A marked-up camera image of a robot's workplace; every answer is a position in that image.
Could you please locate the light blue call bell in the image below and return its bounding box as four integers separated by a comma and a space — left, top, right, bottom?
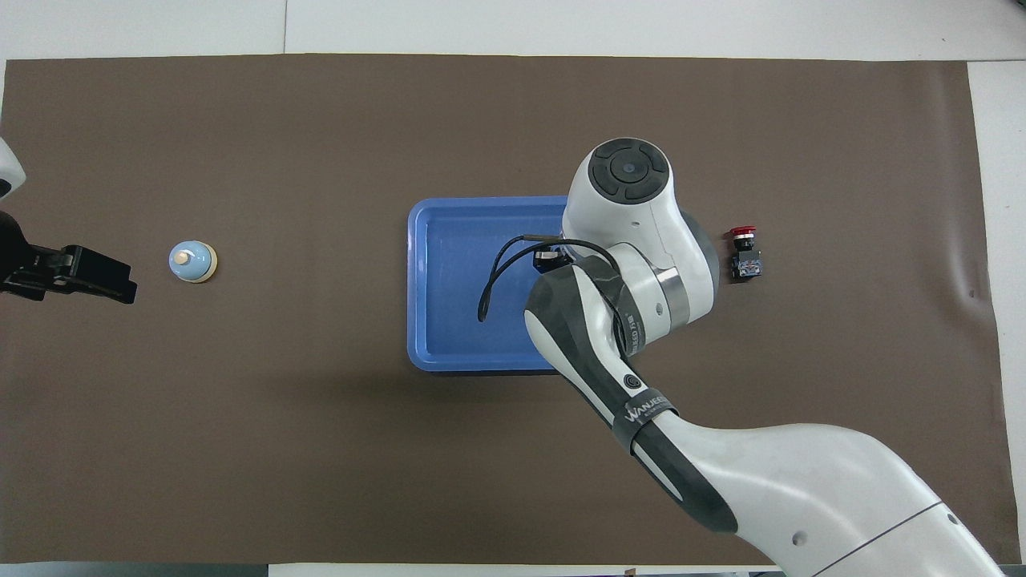
168, 240, 219, 284

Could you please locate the red push button switch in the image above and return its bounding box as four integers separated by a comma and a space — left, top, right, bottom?
725, 226, 763, 282

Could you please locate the blue plastic tray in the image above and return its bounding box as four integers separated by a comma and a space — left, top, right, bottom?
406, 197, 580, 374

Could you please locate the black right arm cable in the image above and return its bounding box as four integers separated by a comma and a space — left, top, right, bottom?
477, 232, 636, 355

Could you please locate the brown table mat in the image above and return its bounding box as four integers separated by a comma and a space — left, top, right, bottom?
0, 54, 1016, 567

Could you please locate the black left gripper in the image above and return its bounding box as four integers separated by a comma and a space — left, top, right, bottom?
0, 212, 138, 305

